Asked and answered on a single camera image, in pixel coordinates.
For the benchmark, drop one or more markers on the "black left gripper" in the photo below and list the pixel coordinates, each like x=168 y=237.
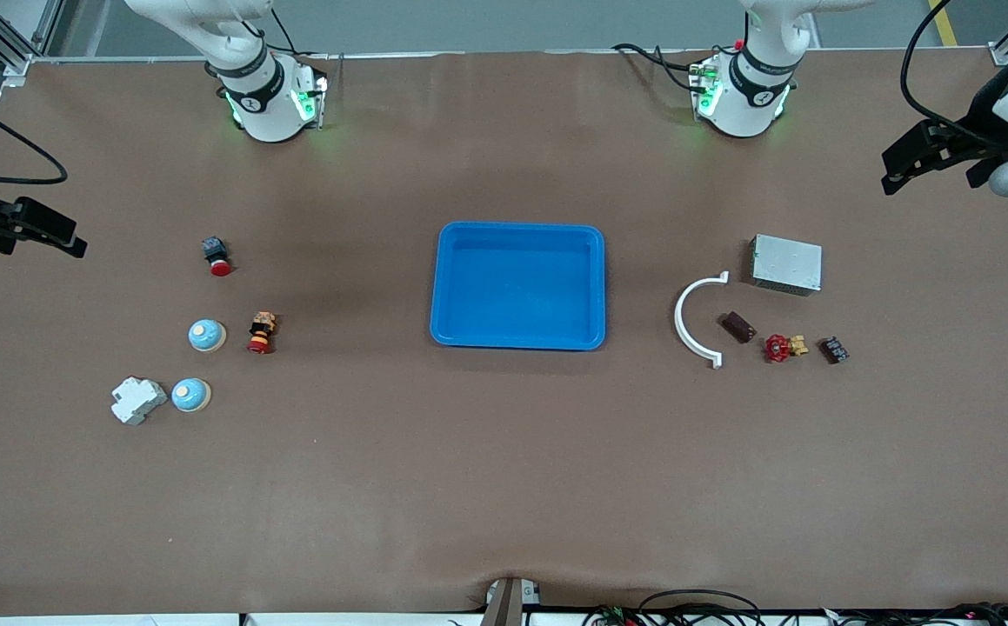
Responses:
x=978 y=123

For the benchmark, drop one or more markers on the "blue desk bell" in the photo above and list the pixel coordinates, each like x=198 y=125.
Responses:
x=191 y=395
x=207 y=335

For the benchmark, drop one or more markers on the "dark electrolytic capacitor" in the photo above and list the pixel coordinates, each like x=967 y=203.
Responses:
x=738 y=327
x=833 y=349

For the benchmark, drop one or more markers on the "blue plastic tray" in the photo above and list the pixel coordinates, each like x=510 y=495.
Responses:
x=517 y=287

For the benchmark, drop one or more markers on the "grey metal power supply box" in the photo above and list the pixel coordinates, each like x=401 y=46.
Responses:
x=785 y=264

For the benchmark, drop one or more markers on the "red emergency stop button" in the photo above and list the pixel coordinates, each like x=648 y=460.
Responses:
x=217 y=257

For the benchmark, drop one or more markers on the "white circuit breaker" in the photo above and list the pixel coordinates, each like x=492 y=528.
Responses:
x=136 y=401

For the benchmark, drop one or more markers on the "white curved pipe clamp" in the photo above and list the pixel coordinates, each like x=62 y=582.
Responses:
x=683 y=320

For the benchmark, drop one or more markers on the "brown table cover sheet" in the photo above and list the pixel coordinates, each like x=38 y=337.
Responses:
x=504 y=478

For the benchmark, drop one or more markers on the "red yellow push button switch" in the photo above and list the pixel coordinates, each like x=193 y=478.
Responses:
x=262 y=333

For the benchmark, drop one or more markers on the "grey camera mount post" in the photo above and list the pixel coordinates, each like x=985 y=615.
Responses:
x=508 y=602

